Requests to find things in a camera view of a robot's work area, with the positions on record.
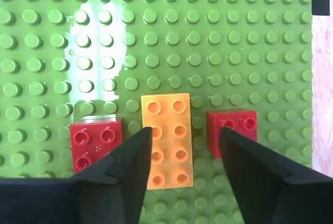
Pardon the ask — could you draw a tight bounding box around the green studded baseplate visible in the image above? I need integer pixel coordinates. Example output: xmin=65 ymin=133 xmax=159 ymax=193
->
xmin=0 ymin=0 xmax=314 ymax=224

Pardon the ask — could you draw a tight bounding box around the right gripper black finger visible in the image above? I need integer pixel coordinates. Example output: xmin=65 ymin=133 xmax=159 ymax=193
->
xmin=0 ymin=127 xmax=153 ymax=224
xmin=220 ymin=127 xmax=333 ymax=224

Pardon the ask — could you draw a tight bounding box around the red two-by-two brick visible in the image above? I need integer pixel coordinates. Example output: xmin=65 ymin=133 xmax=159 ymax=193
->
xmin=207 ymin=108 xmax=258 ymax=159
xmin=69 ymin=114 xmax=123 ymax=175

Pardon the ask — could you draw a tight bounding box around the yellow two-by-four brick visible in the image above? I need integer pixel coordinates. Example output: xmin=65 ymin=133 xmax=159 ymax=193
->
xmin=140 ymin=93 xmax=195 ymax=191

